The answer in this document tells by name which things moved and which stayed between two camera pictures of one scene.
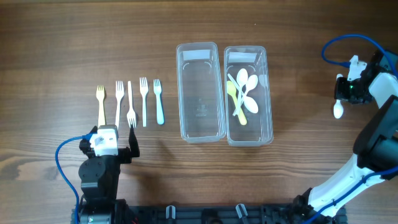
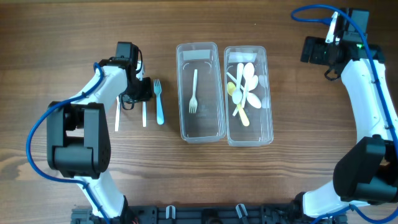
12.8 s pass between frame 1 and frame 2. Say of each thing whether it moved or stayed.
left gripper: moved
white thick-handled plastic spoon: moved
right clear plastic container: stayed
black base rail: stayed
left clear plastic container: stayed
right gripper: moved
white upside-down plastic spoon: moved
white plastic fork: stayed
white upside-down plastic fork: moved
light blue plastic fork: stayed
